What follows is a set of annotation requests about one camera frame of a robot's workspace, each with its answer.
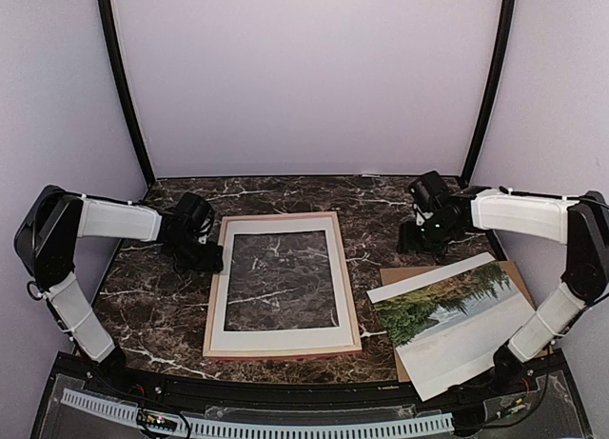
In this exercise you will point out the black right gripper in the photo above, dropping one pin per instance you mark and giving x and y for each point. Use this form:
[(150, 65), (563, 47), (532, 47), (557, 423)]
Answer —
[(408, 241)]

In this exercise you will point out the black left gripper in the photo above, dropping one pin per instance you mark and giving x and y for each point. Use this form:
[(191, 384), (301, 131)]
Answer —
[(210, 262)]

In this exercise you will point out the brown cardboard backing board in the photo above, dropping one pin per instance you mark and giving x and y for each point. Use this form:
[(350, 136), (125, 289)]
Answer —
[(393, 275)]

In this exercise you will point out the clear acrylic sheet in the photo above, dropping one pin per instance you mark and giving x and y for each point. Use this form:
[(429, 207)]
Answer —
[(280, 281)]

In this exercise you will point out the landscape photo print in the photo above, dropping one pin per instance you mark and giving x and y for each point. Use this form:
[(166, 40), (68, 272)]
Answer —
[(446, 324)]

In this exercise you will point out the light wooden picture frame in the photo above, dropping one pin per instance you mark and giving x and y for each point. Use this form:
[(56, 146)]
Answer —
[(349, 291)]

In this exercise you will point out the white mat board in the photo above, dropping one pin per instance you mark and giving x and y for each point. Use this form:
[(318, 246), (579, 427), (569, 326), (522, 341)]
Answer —
[(219, 315)]

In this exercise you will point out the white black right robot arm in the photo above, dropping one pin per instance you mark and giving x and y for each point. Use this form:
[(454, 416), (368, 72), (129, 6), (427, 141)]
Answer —
[(578, 222)]

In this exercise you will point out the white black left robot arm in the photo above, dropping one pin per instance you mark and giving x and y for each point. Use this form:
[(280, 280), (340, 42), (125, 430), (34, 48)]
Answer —
[(46, 241)]

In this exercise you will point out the small circuit board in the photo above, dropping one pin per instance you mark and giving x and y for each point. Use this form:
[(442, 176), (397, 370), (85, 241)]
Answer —
[(153, 421)]

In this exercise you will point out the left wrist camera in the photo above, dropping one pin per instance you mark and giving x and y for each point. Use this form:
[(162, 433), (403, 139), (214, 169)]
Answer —
[(203, 222)]

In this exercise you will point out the grey slotted cable duct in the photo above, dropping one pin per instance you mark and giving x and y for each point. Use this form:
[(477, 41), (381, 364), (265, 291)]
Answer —
[(267, 423)]

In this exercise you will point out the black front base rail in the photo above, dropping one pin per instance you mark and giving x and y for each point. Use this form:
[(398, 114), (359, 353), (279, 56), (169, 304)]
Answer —
[(544, 403)]

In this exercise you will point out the black right corner post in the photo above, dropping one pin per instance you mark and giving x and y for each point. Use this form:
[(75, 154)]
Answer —
[(490, 91)]

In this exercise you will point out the black corner post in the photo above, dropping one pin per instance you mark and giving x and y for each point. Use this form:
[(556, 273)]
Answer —
[(490, 91), (123, 91)]

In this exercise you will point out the black left corner post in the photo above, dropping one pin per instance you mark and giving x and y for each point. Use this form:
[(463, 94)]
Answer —
[(123, 91)]

